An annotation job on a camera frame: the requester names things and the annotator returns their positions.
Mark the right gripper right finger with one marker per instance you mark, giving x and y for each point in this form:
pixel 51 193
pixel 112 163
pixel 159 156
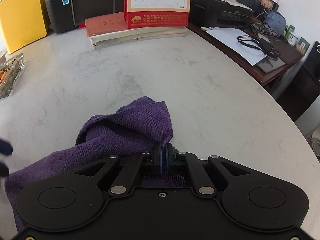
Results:
pixel 188 166

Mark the black printer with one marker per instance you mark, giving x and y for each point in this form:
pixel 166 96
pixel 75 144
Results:
pixel 219 13

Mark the white paper sheet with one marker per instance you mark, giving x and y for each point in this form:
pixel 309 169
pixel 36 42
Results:
pixel 228 36

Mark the yellow cardboard box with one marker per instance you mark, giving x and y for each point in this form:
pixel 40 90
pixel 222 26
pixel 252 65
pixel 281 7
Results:
pixel 23 22

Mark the dark wooden desk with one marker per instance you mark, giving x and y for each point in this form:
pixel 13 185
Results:
pixel 264 58

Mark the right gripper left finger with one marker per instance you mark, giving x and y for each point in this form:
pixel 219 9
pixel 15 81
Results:
pixel 137 167

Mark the blue grey bag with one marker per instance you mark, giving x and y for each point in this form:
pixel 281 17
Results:
pixel 276 21

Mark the red desk calendar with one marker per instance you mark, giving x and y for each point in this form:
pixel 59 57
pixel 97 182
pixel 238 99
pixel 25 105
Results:
pixel 157 2

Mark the dark cabinet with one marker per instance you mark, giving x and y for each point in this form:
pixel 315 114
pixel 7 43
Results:
pixel 304 88

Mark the glass ashtray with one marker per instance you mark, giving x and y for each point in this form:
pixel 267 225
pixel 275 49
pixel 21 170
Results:
pixel 11 70

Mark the black rounded case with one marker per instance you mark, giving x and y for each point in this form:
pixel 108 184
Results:
pixel 67 15

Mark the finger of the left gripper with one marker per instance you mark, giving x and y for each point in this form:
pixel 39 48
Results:
pixel 5 147
pixel 4 170

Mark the stack of books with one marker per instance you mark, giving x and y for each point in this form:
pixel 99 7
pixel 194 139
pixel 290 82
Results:
pixel 115 29

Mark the purple microfiber towel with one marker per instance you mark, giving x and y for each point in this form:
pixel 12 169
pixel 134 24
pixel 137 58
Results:
pixel 136 127

